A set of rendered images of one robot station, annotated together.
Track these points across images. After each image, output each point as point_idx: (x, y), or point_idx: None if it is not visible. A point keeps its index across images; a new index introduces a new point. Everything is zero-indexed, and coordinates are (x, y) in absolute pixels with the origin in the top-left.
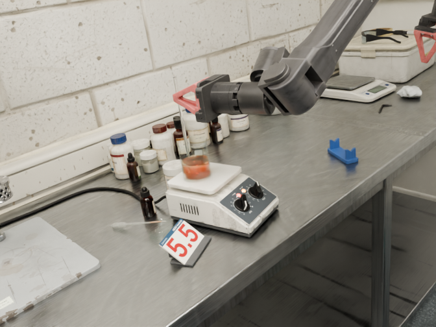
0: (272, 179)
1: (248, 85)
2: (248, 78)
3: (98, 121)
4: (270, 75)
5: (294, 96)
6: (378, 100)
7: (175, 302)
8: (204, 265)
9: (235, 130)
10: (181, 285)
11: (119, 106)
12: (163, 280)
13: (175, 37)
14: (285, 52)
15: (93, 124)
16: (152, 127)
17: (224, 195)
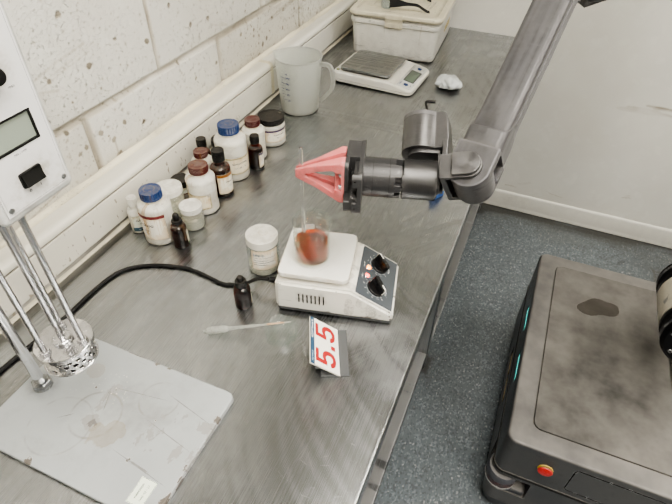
0: (363, 229)
1: (415, 168)
2: (261, 61)
3: (97, 159)
4: (461, 169)
5: (482, 191)
6: (416, 91)
7: (361, 430)
8: (361, 371)
9: (270, 146)
10: (353, 405)
11: (122, 133)
12: (328, 403)
13: (180, 15)
14: (448, 121)
15: (92, 167)
16: (190, 167)
17: (355, 280)
